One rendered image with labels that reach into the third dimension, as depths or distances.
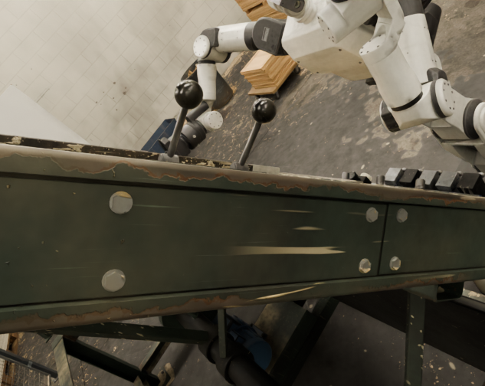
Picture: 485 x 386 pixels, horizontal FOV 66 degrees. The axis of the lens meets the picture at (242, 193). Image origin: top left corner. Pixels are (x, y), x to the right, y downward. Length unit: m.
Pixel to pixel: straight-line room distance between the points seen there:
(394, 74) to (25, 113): 4.26
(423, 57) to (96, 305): 0.79
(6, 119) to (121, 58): 2.21
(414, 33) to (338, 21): 0.22
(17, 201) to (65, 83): 5.88
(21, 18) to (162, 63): 1.95
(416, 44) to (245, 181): 0.67
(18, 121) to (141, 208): 4.47
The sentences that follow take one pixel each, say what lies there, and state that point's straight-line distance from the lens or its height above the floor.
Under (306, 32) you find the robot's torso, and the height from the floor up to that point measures 1.32.
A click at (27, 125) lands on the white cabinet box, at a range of 4.71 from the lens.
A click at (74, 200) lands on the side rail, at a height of 1.60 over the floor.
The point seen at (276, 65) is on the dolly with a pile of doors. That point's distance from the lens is 4.30.
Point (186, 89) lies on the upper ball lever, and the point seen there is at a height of 1.55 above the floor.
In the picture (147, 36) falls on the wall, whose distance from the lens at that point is 6.39.
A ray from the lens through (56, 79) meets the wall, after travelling 6.12.
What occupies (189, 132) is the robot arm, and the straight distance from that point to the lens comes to 1.38.
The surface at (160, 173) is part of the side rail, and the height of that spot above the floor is 1.57.
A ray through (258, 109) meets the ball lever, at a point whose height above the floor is 1.45.
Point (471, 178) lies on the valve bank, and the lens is 1.21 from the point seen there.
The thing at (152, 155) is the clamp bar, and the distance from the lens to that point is 1.22.
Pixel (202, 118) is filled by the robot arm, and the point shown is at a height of 1.25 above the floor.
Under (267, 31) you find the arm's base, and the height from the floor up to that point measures 1.35.
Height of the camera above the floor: 1.65
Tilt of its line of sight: 28 degrees down
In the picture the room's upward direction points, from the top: 48 degrees counter-clockwise
